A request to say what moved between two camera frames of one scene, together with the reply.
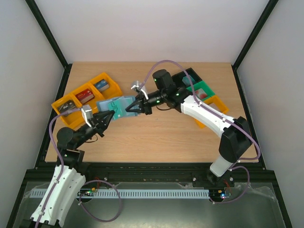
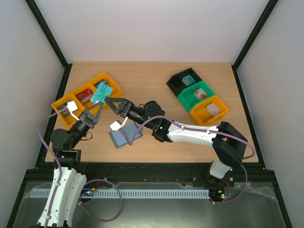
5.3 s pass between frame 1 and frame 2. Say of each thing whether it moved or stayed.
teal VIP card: moved
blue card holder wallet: moved
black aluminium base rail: stayed
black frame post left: stayed
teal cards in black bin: stayed
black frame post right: stayed
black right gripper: moved
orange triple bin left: stayed
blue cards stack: stayed
